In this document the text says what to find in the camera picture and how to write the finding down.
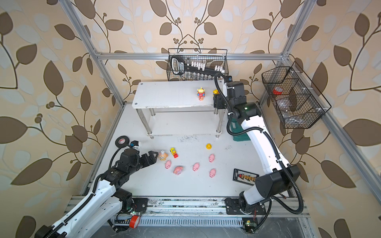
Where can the pink pig toy right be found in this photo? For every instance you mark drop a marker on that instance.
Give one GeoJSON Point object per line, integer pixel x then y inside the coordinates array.
{"type": "Point", "coordinates": [211, 158]}

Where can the black wire basket back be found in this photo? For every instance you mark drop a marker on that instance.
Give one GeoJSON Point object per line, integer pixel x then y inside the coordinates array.
{"type": "Point", "coordinates": [209, 56]}

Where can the red emergency button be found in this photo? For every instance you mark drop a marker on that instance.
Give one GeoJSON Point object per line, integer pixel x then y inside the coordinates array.
{"type": "Point", "coordinates": [134, 221]}

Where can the black tape roll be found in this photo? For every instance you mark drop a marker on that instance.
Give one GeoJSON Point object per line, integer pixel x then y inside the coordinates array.
{"type": "Point", "coordinates": [122, 142]}

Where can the green plastic tool case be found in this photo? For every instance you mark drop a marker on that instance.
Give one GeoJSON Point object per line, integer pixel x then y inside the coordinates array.
{"type": "Point", "coordinates": [235, 127]}

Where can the red tape roll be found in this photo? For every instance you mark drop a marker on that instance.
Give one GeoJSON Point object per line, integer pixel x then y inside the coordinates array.
{"type": "Point", "coordinates": [277, 91]}

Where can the black wire basket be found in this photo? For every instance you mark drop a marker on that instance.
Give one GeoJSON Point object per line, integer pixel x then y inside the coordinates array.
{"type": "Point", "coordinates": [209, 56]}
{"type": "Point", "coordinates": [301, 103]}

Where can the black wire basket right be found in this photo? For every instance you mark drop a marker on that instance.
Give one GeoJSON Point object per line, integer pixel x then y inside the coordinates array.
{"type": "Point", "coordinates": [301, 103]}

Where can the large pink pig toy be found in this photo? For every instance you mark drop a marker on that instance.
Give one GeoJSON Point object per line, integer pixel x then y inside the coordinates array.
{"type": "Point", "coordinates": [178, 170]}

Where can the orange cat toy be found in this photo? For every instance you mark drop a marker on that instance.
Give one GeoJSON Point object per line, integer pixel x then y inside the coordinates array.
{"type": "Point", "coordinates": [162, 156]}

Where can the pink pig toy lower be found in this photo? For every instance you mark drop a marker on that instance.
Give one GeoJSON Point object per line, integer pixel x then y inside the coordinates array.
{"type": "Point", "coordinates": [212, 173]}

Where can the pink pig toy middle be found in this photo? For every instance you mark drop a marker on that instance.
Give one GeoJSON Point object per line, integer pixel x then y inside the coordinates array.
{"type": "Point", "coordinates": [196, 166]}

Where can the white two-tier shelf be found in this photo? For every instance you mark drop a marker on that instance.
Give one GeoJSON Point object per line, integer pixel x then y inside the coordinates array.
{"type": "Point", "coordinates": [172, 108]}

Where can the black socket set holder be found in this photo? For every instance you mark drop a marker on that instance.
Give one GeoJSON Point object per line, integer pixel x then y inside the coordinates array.
{"type": "Point", "coordinates": [179, 66]}

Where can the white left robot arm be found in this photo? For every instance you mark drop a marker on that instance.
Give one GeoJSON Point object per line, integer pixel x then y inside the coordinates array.
{"type": "Point", "coordinates": [104, 201]}

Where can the alien figure toy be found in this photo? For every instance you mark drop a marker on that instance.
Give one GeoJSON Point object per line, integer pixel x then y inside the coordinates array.
{"type": "Point", "coordinates": [201, 94]}

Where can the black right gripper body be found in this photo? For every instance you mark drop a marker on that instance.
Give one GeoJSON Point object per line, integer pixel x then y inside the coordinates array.
{"type": "Point", "coordinates": [220, 99]}

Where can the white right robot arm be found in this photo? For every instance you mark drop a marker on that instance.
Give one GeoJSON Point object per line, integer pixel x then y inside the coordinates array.
{"type": "Point", "coordinates": [246, 118]}

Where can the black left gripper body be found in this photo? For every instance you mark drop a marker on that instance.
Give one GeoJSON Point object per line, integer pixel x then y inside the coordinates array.
{"type": "Point", "coordinates": [135, 167]}

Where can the yellow red toy car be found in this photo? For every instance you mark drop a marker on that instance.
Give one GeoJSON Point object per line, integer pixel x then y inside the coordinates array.
{"type": "Point", "coordinates": [174, 152]}

